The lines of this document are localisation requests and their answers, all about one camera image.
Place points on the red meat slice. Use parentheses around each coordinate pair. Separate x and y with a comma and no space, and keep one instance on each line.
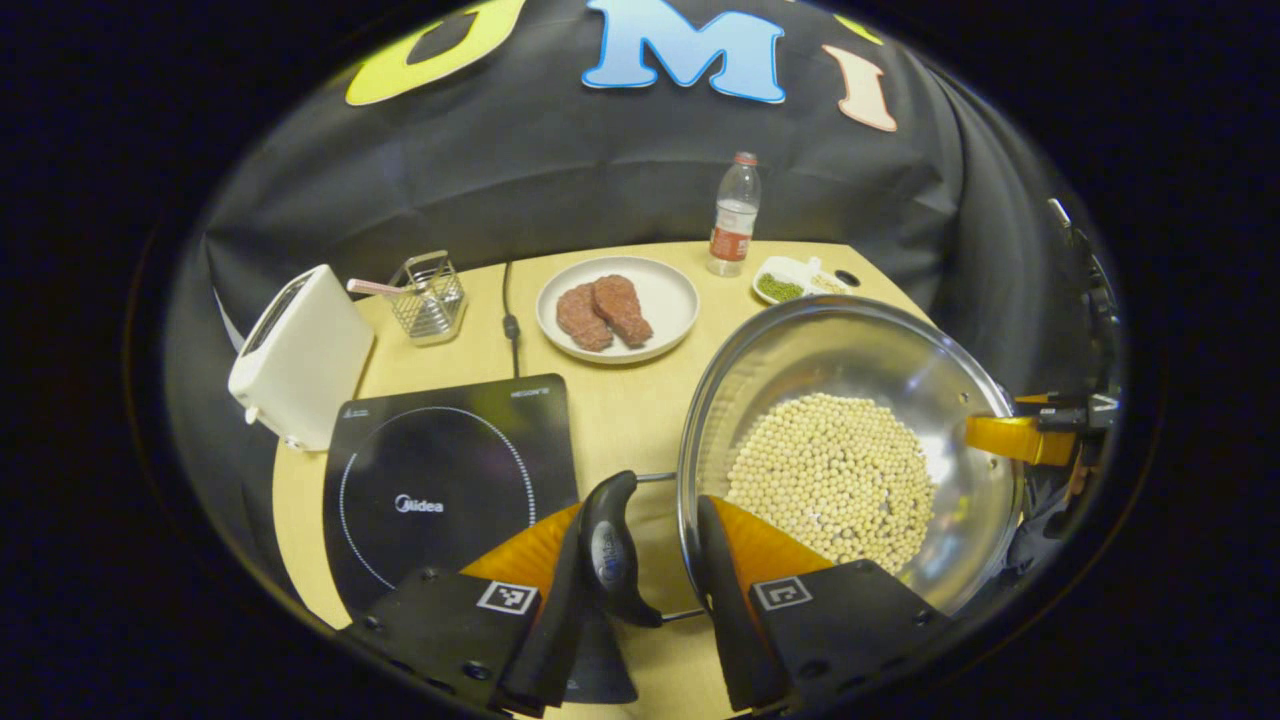
(582,318)
(622,310)

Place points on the heap of green beans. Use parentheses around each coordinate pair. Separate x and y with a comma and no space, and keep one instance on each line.
(779,288)

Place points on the clear water bottle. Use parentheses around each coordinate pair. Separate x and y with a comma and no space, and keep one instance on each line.
(733,225)

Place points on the black induction cooktop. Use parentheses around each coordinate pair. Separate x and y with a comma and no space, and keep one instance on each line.
(440,450)

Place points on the pile of soybeans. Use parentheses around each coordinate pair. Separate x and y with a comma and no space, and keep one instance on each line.
(830,480)

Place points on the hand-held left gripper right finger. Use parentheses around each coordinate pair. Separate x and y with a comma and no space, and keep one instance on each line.
(830,630)

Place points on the round white plate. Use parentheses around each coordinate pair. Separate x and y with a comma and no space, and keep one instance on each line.
(665,300)

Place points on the white toaster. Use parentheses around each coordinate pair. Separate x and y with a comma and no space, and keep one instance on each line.
(300,360)

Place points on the white divided dish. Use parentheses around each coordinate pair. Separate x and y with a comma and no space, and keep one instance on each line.
(785,265)

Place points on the stainless steel pot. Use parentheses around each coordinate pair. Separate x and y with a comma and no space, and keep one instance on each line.
(850,350)

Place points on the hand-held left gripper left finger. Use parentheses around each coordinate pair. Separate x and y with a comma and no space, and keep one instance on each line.
(450,630)

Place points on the black backdrop cloth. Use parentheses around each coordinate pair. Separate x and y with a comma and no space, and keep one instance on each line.
(500,180)

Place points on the white strip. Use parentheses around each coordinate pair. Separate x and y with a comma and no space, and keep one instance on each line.
(226,322)

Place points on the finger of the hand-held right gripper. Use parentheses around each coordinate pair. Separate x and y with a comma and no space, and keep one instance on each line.
(1015,438)
(1055,510)

